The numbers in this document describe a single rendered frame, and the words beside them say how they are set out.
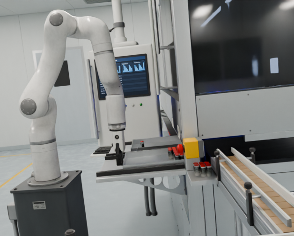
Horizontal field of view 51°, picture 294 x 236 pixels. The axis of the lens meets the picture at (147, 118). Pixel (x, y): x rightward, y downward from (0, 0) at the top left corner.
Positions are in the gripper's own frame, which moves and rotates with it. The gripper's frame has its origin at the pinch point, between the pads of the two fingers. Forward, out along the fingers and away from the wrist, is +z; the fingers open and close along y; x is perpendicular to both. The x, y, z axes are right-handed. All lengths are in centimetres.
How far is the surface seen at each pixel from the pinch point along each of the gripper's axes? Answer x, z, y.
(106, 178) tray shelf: 5.3, 4.6, -11.0
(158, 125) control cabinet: -22, -3, 87
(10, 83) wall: 288, -48, 544
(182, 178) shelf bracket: -29.0, 10.2, -1.2
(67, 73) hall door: 158, -62, 542
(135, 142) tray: -5, 3, 54
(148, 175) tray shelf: -13.1, 4.5, -11.0
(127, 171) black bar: -3.7, 2.7, -8.1
